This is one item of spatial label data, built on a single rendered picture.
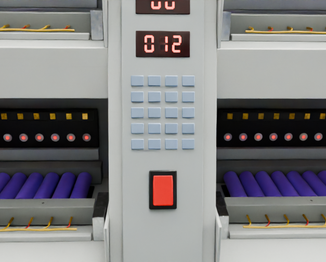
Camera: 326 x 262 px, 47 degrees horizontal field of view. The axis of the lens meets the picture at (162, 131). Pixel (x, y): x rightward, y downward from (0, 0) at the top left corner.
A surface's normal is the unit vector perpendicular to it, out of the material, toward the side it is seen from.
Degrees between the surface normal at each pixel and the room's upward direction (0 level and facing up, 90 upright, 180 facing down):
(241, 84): 107
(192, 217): 90
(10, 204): 17
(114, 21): 90
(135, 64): 90
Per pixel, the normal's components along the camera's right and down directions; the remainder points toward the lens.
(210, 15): 0.04, 0.05
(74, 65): 0.04, 0.35
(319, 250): 0.01, -0.94
